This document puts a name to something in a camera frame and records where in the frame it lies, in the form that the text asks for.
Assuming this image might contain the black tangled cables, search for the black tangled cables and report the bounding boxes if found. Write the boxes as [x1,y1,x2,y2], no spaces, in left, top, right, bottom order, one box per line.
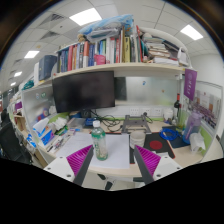
[87,109,154,134]

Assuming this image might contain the dark wine bottle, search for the dark wine bottle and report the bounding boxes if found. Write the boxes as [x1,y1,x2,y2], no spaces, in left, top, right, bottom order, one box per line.
[174,93,181,119]

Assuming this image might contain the blue tissue box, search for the blue tissue box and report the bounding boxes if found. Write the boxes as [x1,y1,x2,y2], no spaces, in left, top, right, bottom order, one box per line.
[33,118,54,145]

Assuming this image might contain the grey metal laptop stand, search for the grey metal laptop stand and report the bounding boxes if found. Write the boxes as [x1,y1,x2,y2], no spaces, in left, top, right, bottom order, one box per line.
[121,115,152,134]

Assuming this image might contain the blue plastic bag bundle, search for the blue plastic bag bundle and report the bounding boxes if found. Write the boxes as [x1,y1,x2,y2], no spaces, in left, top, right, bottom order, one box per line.
[78,14,134,42]

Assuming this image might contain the black computer monitor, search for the black computer monitor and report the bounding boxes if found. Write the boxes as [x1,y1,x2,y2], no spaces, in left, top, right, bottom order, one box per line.
[52,71,115,113]

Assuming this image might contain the coiled blue cable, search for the coiled blue cable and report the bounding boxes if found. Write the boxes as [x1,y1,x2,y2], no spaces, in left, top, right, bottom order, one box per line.
[159,127,180,142]

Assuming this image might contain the purple translucent water jug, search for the purple translucent water jug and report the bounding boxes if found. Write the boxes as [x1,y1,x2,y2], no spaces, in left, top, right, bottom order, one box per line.
[182,111,202,144]

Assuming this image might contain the black mat with red circle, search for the black mat with red circle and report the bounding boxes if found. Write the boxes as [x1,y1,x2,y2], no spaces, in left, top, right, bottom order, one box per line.
[129,132,175,164]

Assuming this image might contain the row of upright books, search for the row of upright books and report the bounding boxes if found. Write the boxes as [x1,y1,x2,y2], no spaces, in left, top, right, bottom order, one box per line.
[57,25,144,73]

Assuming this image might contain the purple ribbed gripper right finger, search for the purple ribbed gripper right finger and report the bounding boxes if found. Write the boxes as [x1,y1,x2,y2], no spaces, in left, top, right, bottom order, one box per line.
[134,145,161,184]

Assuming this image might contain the white paper sheet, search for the white paper sheet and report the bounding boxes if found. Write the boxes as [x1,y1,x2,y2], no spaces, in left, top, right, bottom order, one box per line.
[54,131,131,170]

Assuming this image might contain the white paper cup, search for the white paper cup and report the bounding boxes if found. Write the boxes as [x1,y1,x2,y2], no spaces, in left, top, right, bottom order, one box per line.
[130,130,146,148]

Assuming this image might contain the dark blue storage box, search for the dark blue storage box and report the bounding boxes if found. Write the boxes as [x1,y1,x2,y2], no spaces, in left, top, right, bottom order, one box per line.
[39,55,57,81]

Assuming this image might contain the green plastic water bottle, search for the green plastic water bottle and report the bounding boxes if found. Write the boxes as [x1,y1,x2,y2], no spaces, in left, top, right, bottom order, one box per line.
[91,120,108,161]

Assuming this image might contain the white wooden shelf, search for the white wooden shelf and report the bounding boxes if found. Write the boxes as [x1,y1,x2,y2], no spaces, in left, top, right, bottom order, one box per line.
[33,63,185,88]

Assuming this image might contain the black office chair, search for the black office chair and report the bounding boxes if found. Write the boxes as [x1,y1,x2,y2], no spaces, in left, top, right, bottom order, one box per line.
[0,110,32,164]

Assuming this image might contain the stack of lying books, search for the stack of lying books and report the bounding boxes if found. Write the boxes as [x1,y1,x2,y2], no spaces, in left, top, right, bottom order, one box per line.
[142,29,190,67]

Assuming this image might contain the purple hanging banner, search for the purple hanging banner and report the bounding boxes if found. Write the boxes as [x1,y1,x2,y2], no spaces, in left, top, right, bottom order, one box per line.
[184,69,197,100]

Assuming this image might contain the white crumpled tissue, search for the white crumpled tissue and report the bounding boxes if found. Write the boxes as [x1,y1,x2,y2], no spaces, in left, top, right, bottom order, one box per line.
[189,133,205,153]

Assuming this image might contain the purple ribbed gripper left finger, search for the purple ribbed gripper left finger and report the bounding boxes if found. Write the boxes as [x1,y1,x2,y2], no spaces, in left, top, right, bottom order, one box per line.
[66,145,93,186]

